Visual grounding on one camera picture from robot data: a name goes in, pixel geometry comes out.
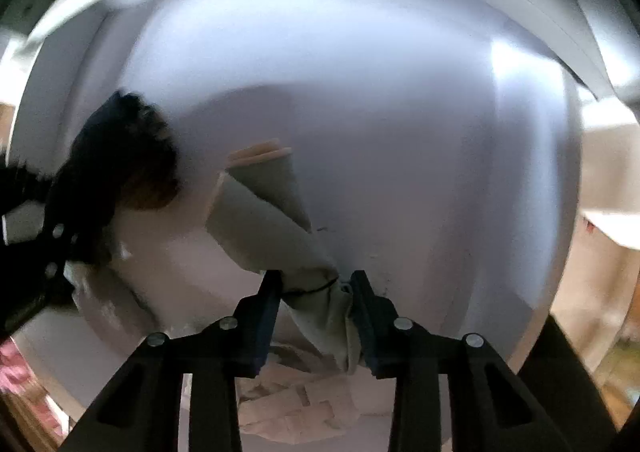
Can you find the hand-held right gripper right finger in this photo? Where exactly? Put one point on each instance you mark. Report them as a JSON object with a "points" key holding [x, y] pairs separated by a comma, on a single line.
{"points": [[362, 332]]}

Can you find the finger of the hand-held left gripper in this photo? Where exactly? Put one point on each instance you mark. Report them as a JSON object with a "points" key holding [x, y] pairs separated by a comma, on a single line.
{"points": [[45, 277], [52, 224]]}

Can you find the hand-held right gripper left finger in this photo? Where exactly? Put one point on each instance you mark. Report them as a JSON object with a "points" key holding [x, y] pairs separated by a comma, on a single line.
{"points": [[265, 332]]}

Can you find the dark cloth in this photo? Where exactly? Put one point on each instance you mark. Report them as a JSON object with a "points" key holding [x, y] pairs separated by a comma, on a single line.
{"points": [[120, 167]]}

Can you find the grey-green cloth bundle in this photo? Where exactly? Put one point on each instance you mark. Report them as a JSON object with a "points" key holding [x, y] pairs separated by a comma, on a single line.
{"points": [[270, 232]]}

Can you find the white shelf compartment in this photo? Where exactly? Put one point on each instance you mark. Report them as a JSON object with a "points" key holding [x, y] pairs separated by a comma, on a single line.
{"points": [[400, 132]]}

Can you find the cream folded cloth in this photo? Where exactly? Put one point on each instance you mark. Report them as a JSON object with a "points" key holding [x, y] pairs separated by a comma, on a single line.
{"points": [[260, 152]]}

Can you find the black clothing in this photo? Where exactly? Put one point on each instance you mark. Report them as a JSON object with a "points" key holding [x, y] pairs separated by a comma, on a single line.
{"points": [[565, 392]]}

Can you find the white ledge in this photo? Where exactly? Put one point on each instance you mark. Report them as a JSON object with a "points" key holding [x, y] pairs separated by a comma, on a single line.
{"points": [[615, 229]]}

